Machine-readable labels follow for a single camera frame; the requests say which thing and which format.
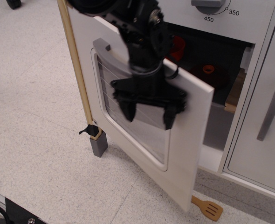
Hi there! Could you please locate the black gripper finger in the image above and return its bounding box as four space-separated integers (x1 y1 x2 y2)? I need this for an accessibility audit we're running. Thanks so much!
163 105 182 130
118 100 137 122

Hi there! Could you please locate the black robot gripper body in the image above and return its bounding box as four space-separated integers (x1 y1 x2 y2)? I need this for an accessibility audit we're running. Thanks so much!
110 69 187 111

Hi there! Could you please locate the white oven door with window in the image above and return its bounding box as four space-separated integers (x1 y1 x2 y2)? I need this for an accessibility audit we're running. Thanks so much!
67 6 213 211

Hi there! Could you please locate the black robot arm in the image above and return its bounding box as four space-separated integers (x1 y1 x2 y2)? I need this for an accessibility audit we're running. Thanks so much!
69 0 186 130

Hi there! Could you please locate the grey oven shelf tray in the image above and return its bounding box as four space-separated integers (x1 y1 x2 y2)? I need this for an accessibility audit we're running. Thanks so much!
171 35 252 105

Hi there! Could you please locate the grey oven temperature knob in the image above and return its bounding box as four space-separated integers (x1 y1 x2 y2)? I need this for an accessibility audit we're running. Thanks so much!
191 0 225 8

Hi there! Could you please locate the white toy kitchen oven cabinet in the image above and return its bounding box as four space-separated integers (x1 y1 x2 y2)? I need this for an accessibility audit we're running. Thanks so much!
58 0 275 210

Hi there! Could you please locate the grey cabinet leg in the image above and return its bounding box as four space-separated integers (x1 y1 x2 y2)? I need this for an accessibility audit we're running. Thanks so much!
90 132 108 158

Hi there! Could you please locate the orange plastic bowl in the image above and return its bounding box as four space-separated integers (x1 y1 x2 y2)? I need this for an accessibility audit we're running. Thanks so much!
166 35 186 62

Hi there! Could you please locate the brown pot lid orange knob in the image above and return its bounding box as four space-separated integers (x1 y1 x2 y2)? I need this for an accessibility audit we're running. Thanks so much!
189 64 229 90

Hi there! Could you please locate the wooden slotted spatula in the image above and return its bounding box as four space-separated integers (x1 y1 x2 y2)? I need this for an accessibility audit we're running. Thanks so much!
191 196 223 222

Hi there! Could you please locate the white cupboard door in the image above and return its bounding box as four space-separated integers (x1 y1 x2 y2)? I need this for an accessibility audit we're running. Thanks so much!
228 32 275 190

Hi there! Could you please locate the black caster wheel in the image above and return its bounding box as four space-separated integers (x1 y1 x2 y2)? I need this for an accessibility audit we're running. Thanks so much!
6 0 21 10

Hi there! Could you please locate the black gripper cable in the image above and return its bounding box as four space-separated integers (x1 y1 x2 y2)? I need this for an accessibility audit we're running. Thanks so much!
165 65 179 80

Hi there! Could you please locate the grey oven door handle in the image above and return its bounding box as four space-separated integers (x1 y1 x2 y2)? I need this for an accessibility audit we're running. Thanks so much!
93 38 131 77

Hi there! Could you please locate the silver cupboard door handle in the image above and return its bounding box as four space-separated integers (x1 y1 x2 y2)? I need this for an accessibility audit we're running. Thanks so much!
257 92 275 141

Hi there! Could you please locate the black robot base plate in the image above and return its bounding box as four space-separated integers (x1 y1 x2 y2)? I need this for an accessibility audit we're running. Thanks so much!
0 198 47 224

